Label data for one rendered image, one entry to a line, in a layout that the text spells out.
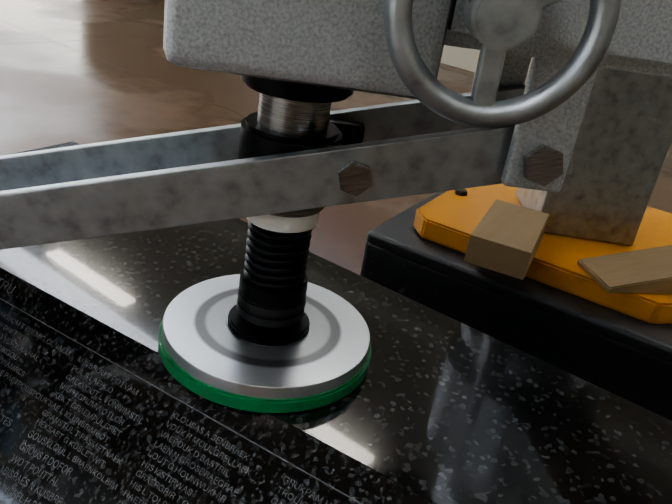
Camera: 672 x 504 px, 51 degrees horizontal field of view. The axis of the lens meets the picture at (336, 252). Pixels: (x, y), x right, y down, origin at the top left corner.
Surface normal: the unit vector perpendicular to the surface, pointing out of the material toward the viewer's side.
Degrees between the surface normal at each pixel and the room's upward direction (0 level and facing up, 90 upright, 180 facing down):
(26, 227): 90
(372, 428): 0
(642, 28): 90
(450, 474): 0
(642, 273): 11
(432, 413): 0
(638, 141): 90
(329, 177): 90
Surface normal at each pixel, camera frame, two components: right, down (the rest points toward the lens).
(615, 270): -0.05, -0.87
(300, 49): 0.04, 0.45
